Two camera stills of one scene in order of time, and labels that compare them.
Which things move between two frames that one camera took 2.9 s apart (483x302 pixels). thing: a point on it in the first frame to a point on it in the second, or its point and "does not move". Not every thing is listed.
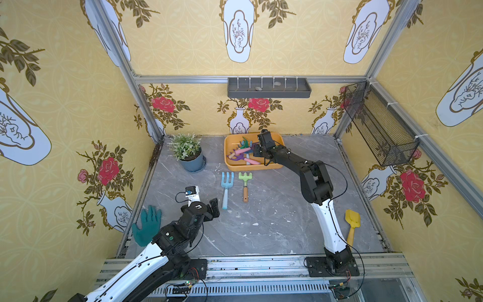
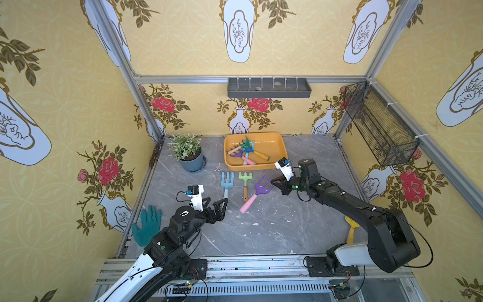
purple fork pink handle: (238, 151) to (259, 189)
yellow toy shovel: (353, 219) does not move
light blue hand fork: (226, 185) does not move
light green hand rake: (245, 178) does not move
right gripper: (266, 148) to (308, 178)
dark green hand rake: (245, 145) does not move
